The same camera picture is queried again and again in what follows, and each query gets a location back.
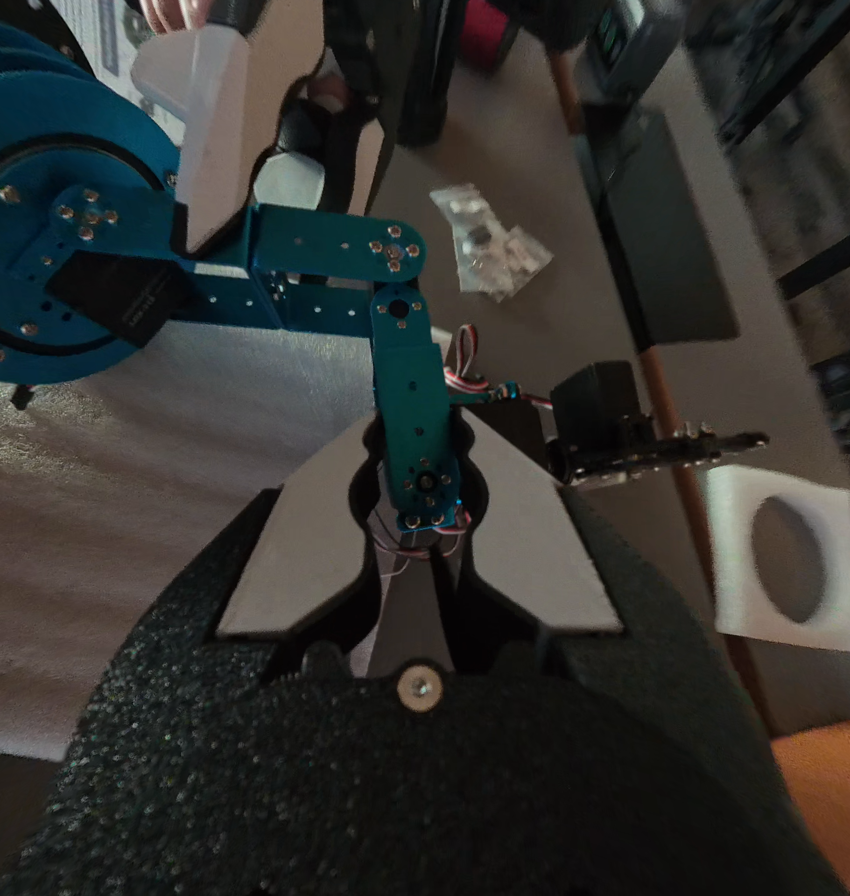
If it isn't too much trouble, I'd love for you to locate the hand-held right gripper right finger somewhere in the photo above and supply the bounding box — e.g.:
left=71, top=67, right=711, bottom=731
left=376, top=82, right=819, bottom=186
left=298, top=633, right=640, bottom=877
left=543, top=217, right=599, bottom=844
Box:
left=453, top=409, right=626, bottom=636

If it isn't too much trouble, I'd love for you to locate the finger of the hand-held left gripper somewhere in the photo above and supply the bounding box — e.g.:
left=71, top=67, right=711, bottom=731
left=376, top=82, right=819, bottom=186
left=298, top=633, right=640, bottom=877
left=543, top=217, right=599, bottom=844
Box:
left=178, top=0, right=328, bottom=254

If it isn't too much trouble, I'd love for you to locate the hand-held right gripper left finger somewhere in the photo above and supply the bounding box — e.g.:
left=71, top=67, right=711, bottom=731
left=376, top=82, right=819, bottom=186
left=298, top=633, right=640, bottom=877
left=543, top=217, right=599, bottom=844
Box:
left=213, top=419, right=385, bottom=639

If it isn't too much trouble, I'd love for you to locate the person's left hand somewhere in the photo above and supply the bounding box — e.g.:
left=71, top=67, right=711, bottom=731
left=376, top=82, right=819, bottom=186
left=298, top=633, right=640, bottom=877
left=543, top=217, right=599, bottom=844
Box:
left=141, top=0, right=212, bottom=35

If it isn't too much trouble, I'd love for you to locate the red electric screwdriver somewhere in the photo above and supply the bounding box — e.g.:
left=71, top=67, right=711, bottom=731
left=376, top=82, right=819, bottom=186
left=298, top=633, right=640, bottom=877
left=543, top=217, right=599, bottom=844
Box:
left=462, top=0, right=518, bottom=67

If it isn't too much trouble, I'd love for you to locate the printed instruction manual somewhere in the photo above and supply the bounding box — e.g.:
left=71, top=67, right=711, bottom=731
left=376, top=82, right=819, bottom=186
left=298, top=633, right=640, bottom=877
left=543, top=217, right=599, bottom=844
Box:
left=89, top=0, right=149, bottom=81

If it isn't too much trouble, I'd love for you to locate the white foam sheet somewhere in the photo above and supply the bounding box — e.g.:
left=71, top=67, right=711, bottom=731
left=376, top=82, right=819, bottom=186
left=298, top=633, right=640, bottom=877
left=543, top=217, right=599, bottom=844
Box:
left=0, top=329, right=398, bottom=764

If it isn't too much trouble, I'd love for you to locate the white foam packing insert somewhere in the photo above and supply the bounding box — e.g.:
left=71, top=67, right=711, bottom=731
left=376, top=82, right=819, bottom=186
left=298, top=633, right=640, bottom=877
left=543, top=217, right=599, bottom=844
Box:
left=705, top=465, right=850, bottom=652

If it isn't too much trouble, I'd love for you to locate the clear bag with white parts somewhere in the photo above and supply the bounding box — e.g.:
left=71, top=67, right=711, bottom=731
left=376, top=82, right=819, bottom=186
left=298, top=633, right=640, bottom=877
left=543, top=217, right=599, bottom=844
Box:
left=429, top=183, right=555, bottom=303

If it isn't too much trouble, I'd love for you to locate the grey device with green display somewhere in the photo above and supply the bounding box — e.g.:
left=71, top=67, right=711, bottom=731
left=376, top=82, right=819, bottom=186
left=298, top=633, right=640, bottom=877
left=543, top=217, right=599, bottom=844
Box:
left=584, top=0, right=686, bottom=93

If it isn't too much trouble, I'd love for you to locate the black rectangular panel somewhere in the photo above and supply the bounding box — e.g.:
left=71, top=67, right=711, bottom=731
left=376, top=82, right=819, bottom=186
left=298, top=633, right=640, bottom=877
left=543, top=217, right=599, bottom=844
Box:
left=577, top=104, right=742, bottom=352

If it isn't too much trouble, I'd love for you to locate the orange and white cardboard box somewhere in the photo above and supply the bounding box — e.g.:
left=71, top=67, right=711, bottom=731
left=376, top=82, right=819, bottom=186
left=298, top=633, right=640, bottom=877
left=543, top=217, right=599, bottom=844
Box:
left=771, top=721, right=850, bottom=896

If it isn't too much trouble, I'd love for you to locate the servo cable bundle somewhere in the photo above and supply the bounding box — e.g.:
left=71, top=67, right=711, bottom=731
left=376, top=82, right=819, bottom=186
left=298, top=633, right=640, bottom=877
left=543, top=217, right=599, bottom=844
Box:
left=442, top=323, right=559, bottom=417

